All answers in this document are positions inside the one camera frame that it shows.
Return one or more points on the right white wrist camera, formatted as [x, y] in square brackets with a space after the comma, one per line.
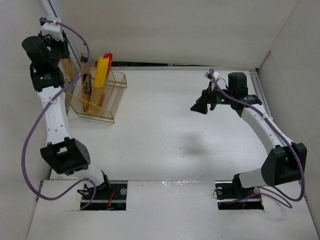
[210, 76]

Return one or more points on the red spaghetti bag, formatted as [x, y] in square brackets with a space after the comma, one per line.
[109, 56]

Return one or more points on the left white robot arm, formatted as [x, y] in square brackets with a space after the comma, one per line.
[63, 153]

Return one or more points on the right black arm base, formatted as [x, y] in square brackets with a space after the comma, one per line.
[230, 195]

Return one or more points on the yellow wire mesh basket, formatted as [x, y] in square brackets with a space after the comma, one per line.
[116, 85]

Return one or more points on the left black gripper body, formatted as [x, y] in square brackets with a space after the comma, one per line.
[55, 52]

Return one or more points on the yellow spaghetti bag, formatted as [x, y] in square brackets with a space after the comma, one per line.
[98, 84]

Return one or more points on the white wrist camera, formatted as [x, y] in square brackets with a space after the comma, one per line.
[210, 76]
[53, 29]

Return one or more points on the blue patterned spaghetti bag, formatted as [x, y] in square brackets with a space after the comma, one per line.
[68, 69]

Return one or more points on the aluminium rail right edge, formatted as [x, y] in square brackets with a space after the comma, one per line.
[264, 127]

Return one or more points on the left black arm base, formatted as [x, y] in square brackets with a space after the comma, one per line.
[109, 196]

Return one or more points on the navy label spaghetti bag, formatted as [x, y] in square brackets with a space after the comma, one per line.
[86, 83]

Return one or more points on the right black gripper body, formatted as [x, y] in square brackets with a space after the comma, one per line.
[208, 99]

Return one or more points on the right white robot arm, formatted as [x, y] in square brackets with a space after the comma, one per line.
[285, 160]

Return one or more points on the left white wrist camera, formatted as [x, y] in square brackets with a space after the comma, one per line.
[53, 29]

